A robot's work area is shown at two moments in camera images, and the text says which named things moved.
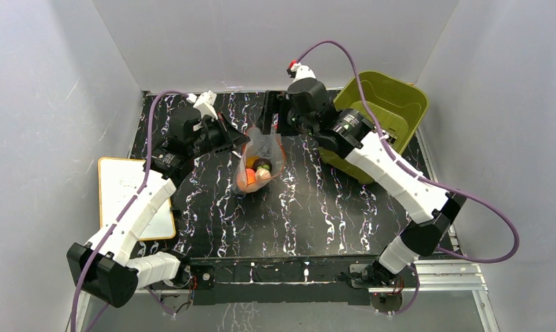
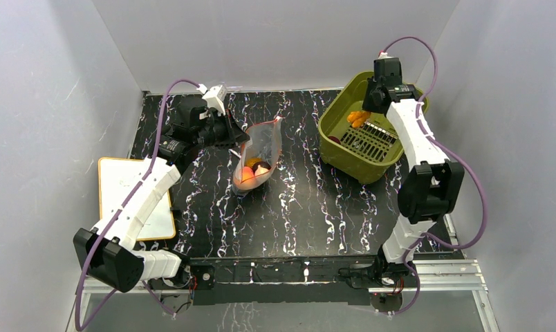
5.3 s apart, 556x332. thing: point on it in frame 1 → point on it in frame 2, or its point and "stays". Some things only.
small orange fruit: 249,160 stays
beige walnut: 262,174 stays
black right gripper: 274,112 → 371,102
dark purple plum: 261,161 stays
